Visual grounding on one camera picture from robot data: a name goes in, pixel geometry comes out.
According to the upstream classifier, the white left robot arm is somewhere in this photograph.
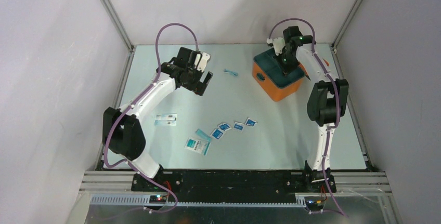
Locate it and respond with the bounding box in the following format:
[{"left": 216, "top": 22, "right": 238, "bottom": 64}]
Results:
[{"left": 102, "top": 47, "right": 213, "bottom": 191}]

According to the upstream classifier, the orange plastic medicine box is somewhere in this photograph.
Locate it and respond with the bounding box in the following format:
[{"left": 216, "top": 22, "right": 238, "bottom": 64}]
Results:
[{"left": 252, "top": 64, "right": 306, "bottom": 102}]

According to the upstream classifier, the teal strip packet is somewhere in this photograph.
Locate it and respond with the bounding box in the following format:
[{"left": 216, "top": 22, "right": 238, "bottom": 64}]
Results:
[{"left": 196, "top": 128, "right": 212, "bottom": 142}]

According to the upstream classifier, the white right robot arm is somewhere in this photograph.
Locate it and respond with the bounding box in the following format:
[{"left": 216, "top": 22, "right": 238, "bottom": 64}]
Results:
[{"left": 267, "top": 26, "right": 348, "bottom": 192}]

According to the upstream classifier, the small teal tube packet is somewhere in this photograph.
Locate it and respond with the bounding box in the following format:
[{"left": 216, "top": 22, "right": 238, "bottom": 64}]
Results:
[{"left": 224, "top": 69, "right": 238, "bottom": 77}]

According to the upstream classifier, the dark teal divider tray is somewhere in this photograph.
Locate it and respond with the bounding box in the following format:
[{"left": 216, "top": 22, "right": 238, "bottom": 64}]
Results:
[{"left": 253, "top": 49, "right": 305, "bottom": 89}]

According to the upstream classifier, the teal white label packet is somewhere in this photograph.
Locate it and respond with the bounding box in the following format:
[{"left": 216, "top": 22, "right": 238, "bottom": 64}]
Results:
[{"left": 184, "top": 138, "right": 210, "bottom": 155}]

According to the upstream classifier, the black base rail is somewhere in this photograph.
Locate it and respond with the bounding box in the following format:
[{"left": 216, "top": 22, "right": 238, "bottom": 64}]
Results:
[{"left": 131, "top": 167, "right": 336, "bottom": 204}]

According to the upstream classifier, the blue white wipe sachet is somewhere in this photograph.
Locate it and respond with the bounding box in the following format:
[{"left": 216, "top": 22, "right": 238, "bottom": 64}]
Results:
[
  {"left": 233, "top": 122, "right": 244, "bottom": 132},
  {"left": 245, "top": 117, "right": 257, "bottom": 127},
  {"left": 210, "top": 128, "right": 225, "bottom": 140},
  {"left": 217, "top": 122, "right": 232, "bottom": 132}
]

